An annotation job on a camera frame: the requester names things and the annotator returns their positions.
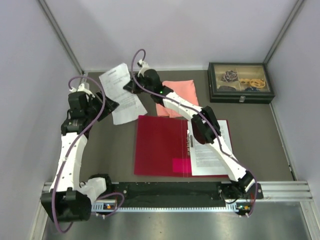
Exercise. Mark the white printed paper stack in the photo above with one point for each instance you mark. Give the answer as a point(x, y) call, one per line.
point(204, 161)

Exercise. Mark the red plastic folder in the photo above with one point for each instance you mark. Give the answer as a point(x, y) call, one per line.
point(161, 148)

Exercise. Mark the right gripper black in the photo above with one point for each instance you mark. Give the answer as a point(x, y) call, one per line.
point(131, 86)

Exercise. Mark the white paper sheet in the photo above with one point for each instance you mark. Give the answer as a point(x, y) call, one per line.
point(130, 107)

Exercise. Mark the grey slotted cable duct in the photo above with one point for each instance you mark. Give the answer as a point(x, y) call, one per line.
point(106, 207)

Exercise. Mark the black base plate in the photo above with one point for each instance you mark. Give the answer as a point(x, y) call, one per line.
point(178, 194)

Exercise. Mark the aluminium frame rail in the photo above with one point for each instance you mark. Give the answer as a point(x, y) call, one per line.
point(285, 191)

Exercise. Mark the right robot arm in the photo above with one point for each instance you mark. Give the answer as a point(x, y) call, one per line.
point(205, 126)

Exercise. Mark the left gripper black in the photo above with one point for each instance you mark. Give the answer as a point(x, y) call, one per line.
point(111, 105)

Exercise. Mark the metal folder clip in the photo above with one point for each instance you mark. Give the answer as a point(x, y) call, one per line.
point(190, 139)

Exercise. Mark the black glass-lid jewelry box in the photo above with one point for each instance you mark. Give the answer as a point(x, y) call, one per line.
point(240, 83)

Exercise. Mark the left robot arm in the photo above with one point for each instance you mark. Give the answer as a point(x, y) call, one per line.
point(75, 132)

